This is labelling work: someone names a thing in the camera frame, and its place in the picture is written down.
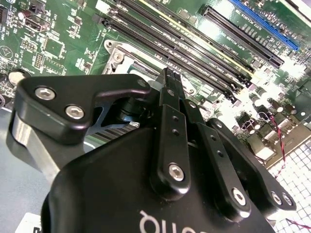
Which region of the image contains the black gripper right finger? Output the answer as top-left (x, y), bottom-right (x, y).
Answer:
top-left (173, 72), bottom-right (296, 223)

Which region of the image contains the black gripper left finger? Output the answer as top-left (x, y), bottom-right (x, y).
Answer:
top-left (6, 68), bottom-right (192, 201)

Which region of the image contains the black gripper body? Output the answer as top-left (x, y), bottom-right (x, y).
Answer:
top-left (40, 94), bottom-right (276, 233)

